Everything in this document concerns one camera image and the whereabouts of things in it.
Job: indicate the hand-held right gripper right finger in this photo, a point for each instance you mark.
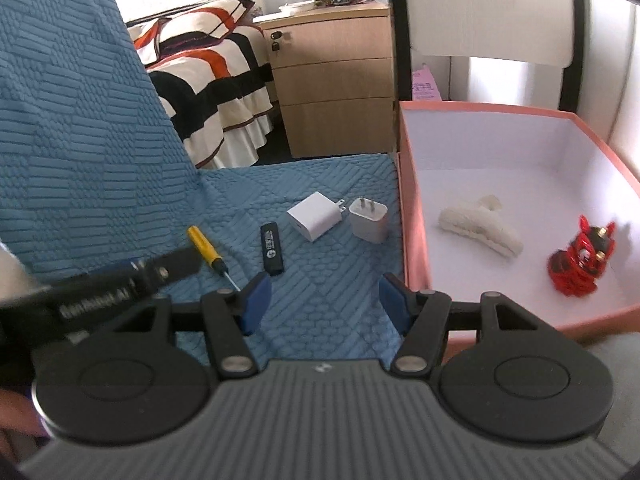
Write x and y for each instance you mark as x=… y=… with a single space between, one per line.
x=392 y=300

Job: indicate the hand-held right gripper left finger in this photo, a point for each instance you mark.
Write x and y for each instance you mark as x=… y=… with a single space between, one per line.
x=256 y=297

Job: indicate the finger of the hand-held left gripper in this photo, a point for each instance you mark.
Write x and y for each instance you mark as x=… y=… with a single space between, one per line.
x=172 y=262

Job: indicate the pink cardboard box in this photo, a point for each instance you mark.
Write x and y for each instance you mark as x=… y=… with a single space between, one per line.
x=500 y=170

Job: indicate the person's left forearm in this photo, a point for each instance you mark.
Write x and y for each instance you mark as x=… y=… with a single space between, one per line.
x=17 y=410

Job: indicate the black usb stick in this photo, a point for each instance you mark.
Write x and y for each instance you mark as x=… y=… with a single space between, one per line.
x=271 y=250

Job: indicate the white fuzzy cloth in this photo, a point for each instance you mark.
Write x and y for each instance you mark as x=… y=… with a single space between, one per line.
x=12 y=272

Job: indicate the small white charger plug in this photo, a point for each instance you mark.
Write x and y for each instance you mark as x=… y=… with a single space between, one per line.
x=368 y=220

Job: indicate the large white charger cube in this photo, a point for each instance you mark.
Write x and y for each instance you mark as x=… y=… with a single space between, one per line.
x=314 y=216

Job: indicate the white hair claw clip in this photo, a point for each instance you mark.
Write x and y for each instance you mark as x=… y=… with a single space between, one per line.
x=480 y=230

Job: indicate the blue textured blanket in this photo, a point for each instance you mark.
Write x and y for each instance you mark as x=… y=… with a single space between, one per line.
x=90 y=135

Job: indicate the striped bedspread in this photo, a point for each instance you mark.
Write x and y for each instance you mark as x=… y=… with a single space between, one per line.
x=215 y=90

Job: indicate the red toy figurine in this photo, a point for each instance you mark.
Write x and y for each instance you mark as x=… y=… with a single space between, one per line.
x=580 y=260

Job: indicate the pink paper sheet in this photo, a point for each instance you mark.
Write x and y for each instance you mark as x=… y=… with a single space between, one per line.
x=425 y=86

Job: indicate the wooden drawer cabinet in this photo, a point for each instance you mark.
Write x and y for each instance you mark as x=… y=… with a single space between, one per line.
x=335 y=85

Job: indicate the striped pillow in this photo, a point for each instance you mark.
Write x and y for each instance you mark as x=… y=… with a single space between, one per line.
x=200 y=22

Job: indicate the keys in cabinet lock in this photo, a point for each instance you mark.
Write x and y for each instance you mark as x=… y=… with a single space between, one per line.
x=275 y=41

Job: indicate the white plate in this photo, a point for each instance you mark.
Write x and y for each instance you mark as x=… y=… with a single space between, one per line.
x=296 y=7

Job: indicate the white chair with black frame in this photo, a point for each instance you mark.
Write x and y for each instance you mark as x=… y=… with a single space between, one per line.
x=490 y=10

